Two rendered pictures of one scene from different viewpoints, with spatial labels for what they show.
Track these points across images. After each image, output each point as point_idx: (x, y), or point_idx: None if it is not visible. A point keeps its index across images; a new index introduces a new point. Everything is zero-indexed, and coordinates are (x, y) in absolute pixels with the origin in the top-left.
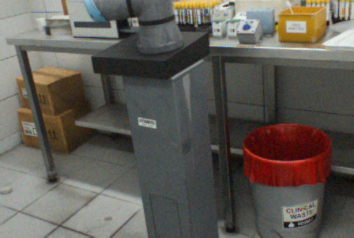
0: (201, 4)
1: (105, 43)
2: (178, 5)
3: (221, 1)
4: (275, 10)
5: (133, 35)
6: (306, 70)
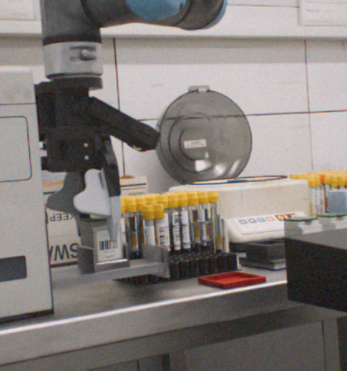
0: (196, 195)
1: (31, 332)
2: (132, 203)
3: None
4: (306, 205)
5: (316, 242)
6: (225, 357)
